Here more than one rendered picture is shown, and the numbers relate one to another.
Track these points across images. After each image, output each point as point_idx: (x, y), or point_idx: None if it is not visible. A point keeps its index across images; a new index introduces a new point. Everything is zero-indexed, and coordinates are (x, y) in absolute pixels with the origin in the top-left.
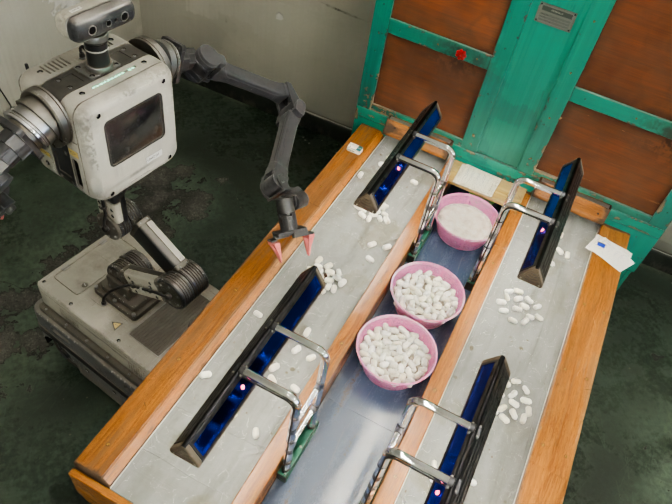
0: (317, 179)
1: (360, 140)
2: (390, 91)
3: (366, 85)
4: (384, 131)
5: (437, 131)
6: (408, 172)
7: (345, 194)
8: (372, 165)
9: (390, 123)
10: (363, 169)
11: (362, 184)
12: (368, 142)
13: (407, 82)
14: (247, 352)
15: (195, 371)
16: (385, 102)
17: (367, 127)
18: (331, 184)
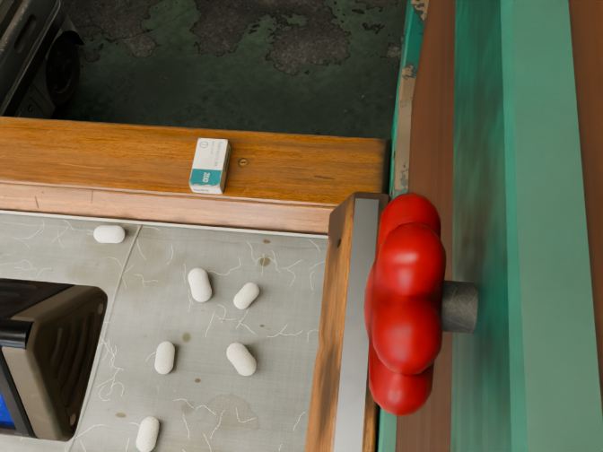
0: (15, 125)
1: (279, 168)
2: (419, 107)
3: (407, 10)
4: (329, 218)
5: (379, 439)
6: (211, 394)
7: (4, 226)
8: (189, 255)
9: (345, 215)
10: (154, 235)
11: (74, 258)
12: (283, 195)
13: (428, 125)
14: None
15: None
16: (412, 136)
17: (370, 163)
18: (5, 168)
